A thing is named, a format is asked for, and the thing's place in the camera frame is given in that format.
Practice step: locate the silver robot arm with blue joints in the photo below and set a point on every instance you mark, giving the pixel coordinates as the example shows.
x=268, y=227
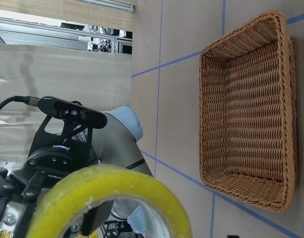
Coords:
x=116, y=144

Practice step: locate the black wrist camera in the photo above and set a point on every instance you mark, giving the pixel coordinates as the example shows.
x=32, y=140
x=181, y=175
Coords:
x=72, y=112

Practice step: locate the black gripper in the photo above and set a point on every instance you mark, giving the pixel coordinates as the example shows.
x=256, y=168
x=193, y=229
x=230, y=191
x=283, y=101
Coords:
x=58, y=149

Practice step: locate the brown wicker basket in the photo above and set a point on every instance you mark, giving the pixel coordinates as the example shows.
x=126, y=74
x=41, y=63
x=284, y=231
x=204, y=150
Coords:
x=247, y=102

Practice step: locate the yellow tape roll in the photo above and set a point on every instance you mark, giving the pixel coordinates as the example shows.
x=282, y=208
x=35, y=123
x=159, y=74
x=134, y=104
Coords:
x=90, y=187

